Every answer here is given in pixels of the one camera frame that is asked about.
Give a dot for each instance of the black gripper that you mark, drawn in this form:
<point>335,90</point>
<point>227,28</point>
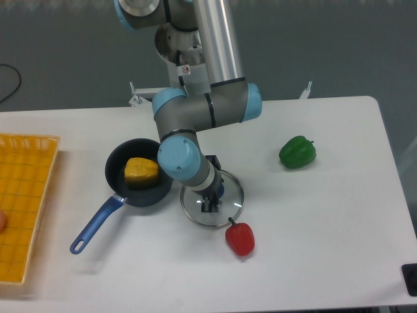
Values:
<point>210,186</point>

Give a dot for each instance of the glass pot lid blue knob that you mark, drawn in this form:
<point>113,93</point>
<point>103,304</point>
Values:
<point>231,194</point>

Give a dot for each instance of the yellow bell pepper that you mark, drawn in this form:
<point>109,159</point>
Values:
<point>141,173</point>

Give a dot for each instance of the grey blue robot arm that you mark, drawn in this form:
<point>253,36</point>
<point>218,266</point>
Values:
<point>178,116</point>

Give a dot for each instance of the red bell pepper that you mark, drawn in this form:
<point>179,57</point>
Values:
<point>240,238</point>

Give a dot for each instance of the green bell pepper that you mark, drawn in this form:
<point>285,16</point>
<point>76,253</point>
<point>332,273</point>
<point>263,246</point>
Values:
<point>297,153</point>

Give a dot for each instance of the yellow woven basket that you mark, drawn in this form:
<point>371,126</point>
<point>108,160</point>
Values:
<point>27,161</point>

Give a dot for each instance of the black device at table corner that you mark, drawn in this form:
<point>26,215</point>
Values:
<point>409,275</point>

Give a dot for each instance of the dark pot with blue handle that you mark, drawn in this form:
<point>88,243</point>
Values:
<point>114,172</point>

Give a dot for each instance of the white table clamp bracket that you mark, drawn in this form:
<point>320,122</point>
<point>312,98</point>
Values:
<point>306,92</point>

